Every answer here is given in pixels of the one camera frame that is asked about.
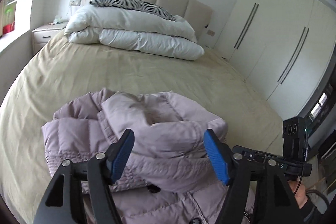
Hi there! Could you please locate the mauve quilted puffer coat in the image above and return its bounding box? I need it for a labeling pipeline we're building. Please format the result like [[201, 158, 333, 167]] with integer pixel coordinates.
[[41, 88, 257, 224]]

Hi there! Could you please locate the operator's hand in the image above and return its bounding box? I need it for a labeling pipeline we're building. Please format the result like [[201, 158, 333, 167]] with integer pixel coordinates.
[[288, 181, 308, 209]]

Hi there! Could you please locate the dark desk with items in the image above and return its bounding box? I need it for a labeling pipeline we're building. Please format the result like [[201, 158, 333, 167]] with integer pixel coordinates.
[[299, 66, 336, 214]]

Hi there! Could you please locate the beige bed with sheet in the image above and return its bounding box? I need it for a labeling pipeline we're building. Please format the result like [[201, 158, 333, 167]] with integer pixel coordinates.
[[1, 32, 282, 223]]

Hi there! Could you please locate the white bedside table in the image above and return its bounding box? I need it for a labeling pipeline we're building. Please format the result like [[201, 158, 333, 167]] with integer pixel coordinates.
[[32, 22, 68, 55]]

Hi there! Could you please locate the white folded duvet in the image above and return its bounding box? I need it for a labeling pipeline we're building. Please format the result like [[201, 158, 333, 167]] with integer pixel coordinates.
[[64, 5, 205, 61]]

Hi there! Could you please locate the red box on shelf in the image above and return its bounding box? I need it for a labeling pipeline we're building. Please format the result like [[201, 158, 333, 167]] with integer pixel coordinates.
[[2, 22, 15, 35]]

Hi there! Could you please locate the green cup on shelf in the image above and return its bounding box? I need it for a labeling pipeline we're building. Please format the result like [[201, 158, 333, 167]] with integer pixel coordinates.
[[5, 8, 15, 25]]

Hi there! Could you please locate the zebra print pillow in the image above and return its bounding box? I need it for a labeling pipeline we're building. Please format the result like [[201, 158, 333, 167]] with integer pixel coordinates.
[[89, 0, 177, 21]]

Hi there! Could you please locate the black tracker box on mount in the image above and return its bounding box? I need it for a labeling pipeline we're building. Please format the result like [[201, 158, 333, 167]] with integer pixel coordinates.
[[232, 117, 312, 180]]

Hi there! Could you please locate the white wardrobe with dark handles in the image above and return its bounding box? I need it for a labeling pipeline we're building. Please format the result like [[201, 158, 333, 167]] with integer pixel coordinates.
[[215, 0, 335, 119]]

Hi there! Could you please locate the wall socket by wardrobe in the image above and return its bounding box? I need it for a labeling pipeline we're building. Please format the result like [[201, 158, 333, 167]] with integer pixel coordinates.
[[207, 30, 215, 36]]

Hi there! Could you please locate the wall socket by nightstand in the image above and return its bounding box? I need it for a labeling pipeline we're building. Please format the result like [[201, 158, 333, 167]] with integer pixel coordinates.
[[69, 0, 81, 7]]

